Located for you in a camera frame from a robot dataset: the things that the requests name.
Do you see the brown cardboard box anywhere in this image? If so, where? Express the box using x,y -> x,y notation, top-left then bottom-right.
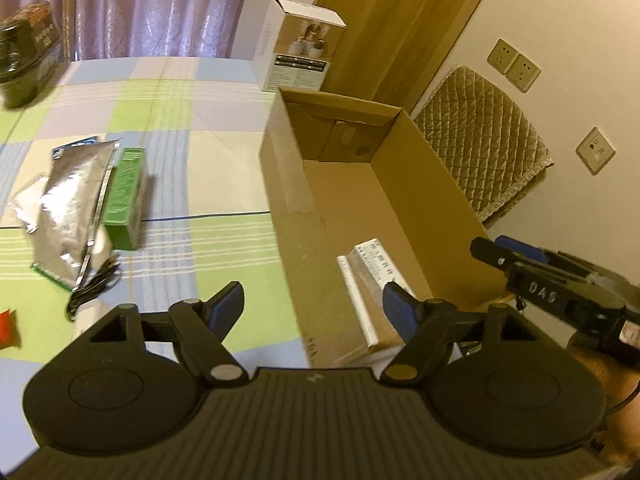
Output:
259,86 -> 516,368

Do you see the wooden door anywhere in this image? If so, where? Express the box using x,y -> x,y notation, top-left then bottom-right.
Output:
312,0 -> 506,116

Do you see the quilted beige chair cushion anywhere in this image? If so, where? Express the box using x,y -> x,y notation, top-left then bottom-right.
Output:
411,65 -> 555,223

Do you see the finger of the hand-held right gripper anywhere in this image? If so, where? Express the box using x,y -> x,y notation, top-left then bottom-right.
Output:
495,234 -> 547,263
470,237 -> 518,268

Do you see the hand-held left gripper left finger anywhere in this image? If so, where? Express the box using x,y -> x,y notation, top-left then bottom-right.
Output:
75,281 -> 249,387

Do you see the dark green lidded bowl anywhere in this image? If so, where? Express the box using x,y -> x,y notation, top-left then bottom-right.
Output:
0,1 -> 68,110

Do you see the person's right hand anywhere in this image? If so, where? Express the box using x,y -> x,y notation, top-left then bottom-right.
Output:
567,342 -> 640,466

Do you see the red packet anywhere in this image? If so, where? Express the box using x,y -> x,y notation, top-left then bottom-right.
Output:
0,310 -> 22,348

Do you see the green carton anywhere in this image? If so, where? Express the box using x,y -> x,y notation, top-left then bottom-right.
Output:
101,147 -> 149,252

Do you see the round-holed beige wall socket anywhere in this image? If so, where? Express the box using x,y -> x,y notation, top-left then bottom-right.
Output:
575,127 -> 616,176

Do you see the checked tablecloth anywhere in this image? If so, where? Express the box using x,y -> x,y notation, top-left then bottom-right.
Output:
0,56 -> 311,463

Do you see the purple curtain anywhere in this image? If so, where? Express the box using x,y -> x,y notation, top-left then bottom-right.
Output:
0,0 -> 258,61

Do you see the black cable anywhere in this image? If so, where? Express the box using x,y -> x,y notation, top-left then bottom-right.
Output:
66,255 -> 122,322

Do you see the silver foil bag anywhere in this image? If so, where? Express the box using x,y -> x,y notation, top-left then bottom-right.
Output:
9,137 -> 122,291

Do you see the clear-wrapped white package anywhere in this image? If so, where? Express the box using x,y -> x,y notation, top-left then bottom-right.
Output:
336,238 -> 426,353

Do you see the white product box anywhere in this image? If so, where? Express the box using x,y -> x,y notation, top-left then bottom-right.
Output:
251,0 -> 347,93

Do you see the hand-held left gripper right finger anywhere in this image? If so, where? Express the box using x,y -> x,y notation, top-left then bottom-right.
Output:
381,281 -> 538,387

